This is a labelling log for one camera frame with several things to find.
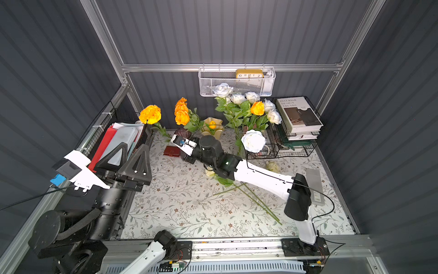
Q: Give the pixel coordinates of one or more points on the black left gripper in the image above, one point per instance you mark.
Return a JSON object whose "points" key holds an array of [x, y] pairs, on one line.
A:
{"points": [[126, 184]]}

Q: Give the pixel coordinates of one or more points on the orange tulip bud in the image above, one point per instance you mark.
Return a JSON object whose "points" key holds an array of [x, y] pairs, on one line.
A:
{"points": [[212, 127]]}

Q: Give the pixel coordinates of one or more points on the cream rose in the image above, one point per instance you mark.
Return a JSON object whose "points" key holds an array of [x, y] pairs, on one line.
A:
{"points": [[228, 184], [273, 166]]}

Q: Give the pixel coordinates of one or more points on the orange yellow rose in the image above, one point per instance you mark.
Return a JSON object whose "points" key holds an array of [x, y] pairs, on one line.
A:
{"points": [[181, 106]]}

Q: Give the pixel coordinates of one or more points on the orange flower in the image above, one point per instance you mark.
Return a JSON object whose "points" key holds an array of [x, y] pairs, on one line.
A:
{"points": [[152, 115], [258, 115]]}

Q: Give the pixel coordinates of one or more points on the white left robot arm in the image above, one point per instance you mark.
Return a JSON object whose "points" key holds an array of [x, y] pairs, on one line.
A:
{"points": [[74, 239]]}

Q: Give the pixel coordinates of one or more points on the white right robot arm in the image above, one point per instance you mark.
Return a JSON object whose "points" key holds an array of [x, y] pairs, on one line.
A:
{"points": [[295, 191]]}

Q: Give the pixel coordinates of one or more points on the red wallet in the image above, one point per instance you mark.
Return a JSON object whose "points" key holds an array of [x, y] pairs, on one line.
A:
{"points": [[172, 151]]}

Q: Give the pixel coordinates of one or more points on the purple glass vase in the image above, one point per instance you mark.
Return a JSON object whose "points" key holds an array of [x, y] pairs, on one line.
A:
{"points": [[184, 133]]}

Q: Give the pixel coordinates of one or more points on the red folder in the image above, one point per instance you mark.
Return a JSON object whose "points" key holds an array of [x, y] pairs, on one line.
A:
{"points": [[107, 138]]}

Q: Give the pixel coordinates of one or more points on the yellow ruffled vase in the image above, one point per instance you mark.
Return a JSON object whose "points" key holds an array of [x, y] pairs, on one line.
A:
{"points": [[219, 131]]}

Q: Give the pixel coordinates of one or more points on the white plastic case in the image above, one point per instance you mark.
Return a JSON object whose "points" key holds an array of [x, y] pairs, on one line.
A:
{"points": [[126, 134]]}

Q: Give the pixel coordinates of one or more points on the clear glass vase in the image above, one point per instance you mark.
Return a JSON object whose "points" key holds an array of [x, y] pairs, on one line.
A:
{"points": [[240, 150]]}

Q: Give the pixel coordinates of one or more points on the white hardcover book stack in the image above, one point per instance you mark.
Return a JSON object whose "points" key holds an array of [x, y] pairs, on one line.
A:
{"points": [[299, 120]]}

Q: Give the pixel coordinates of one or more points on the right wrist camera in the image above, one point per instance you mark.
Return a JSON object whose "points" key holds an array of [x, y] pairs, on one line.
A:
{"points": [[185, 145]]}

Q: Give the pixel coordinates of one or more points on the black wire wall basket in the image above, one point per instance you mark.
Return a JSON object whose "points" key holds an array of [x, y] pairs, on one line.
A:
{"points": [[123, 115]]}

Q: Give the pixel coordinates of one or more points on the white wire wall basket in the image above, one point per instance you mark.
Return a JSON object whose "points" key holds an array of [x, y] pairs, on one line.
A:
{"points": [[209, 77]]}

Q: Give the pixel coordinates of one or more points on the black wire desk organizer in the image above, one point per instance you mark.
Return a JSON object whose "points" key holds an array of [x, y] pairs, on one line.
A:
{"points": [[273, 150]]}

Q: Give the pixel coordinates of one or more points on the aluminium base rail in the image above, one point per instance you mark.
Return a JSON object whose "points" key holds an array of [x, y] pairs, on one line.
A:
{"points": [[349, 254]]}

